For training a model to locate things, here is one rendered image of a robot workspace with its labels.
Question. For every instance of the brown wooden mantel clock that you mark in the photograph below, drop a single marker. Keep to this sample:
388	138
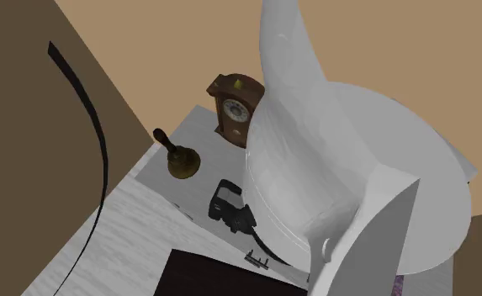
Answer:
235	110

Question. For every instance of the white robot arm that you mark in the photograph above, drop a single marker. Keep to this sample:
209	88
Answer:
314	172

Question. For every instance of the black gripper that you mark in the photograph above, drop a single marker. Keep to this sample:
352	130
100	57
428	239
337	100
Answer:
241	220

